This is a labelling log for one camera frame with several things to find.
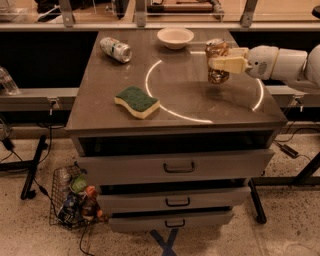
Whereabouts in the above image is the clear plastic bottle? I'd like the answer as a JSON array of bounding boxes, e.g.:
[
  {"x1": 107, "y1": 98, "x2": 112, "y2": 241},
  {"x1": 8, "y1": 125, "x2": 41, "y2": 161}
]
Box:
[{"x1": 0, "y1": 66, "x2": 20, "y2": 95}]

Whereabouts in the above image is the grey drawer cabinet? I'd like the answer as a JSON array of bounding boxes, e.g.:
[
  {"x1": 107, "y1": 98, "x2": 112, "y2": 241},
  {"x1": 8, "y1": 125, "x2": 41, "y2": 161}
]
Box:
[{"x1": 66, "y1": 29, "x2": 286, "y2": 219}]

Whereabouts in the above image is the green yellow sponge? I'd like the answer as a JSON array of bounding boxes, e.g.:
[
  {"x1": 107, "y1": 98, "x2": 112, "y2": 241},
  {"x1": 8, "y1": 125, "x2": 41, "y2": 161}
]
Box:
[{"x1": 114, "y1": 86, "x2": 160, "y2": 119}]

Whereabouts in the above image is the wire basket with trash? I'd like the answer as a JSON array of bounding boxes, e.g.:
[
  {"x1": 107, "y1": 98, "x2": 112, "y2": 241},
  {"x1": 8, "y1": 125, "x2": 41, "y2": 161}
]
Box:
[{"x1": 49, "y1": 165, "x2": 103, "y2": 230}]

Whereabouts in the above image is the blue tape cross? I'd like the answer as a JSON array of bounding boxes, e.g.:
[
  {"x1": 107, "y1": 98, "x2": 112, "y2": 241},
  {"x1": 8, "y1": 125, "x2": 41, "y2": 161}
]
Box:
[{"x1": 150, "y1": 228, "x2": 178, "y2": 256}]

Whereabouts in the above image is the white ceramic bowl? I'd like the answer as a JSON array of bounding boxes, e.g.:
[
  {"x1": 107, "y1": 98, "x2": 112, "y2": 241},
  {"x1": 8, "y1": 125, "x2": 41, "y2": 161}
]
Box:
[{"x1": 157, "y1": 28, "x2": 194, "y2": 50}]

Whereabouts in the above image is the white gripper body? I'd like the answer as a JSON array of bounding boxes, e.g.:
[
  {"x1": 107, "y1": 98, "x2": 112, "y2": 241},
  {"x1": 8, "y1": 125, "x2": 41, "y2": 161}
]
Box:
[{"x1": 246, "y1": 45, "x2": 279, "y2": 80}]

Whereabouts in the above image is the middle grey drawer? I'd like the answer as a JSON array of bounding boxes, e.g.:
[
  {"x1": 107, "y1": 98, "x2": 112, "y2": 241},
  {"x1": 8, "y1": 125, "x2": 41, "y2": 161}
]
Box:
[{"x1": 97, "y1": 187, "x2": 250, "y2": 215}]

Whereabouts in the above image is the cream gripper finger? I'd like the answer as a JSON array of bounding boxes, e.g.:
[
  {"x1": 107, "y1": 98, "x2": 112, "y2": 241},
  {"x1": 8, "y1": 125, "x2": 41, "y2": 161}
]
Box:
[
  {"x1": 208, "y1": 56, "x2": 250, "y2": 74},
  {"x1": 228, "y1": 47, "x2": 249, "y2": 58}
]

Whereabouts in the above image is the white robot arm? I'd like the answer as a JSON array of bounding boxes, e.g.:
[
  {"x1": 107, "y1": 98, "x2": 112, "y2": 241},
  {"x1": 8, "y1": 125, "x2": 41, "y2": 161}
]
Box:
[{"x1": 208, "y1": 45, "x2": 320, "y2": 93}]

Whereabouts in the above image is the green white soda can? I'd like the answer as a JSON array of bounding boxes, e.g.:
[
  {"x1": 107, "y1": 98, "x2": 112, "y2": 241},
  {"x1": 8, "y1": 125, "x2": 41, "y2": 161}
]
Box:
[{"x1": 100, "y1": 37, "x2": 132, "y2": 63}]

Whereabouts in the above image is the black table leg stand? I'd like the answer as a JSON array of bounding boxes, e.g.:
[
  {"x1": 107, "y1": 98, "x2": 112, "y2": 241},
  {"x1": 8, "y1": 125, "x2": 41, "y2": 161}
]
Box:
[{"x1": 0, "y1": 135, "x2": 47, "y2": 200}]

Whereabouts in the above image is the bottom grey drawer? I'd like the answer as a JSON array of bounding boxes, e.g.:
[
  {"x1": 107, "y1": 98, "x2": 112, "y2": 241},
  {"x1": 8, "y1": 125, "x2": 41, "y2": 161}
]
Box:
[{"x1": 109, "y1": 210, "x2": 233, "y2": 232}]

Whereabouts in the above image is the top grey drawer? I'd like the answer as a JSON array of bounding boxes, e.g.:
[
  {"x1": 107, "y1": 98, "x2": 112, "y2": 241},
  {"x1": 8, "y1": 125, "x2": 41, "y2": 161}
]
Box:
[{"x1": 77, "y1": 149, "x2": 274, "y2": 185}]

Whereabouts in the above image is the grey drawer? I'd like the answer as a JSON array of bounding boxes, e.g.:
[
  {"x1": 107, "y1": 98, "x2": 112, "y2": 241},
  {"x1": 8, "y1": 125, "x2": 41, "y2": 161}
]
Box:
[
  {"x1": 109, "y1": 210, "x2": 233, "y2": 232},
  {"x1": 97, "y1": 187, "x2": 250, "y2": 215},
  {"x1": 77, "y1": 149, "x2": 274, "y2": 185}
]

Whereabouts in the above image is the black power adapter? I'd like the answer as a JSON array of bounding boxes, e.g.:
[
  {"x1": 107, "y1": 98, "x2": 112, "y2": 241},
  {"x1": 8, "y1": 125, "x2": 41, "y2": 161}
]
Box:
[{"x1": 280, "y1": 144, "x2": 299, "y2": 159}]

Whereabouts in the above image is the orange crushed soda can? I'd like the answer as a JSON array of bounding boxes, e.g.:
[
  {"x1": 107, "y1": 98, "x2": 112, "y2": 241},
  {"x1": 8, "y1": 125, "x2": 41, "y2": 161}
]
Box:
[{"x1": 205, "y1": 38, "x2": 229, "y2": 84}]

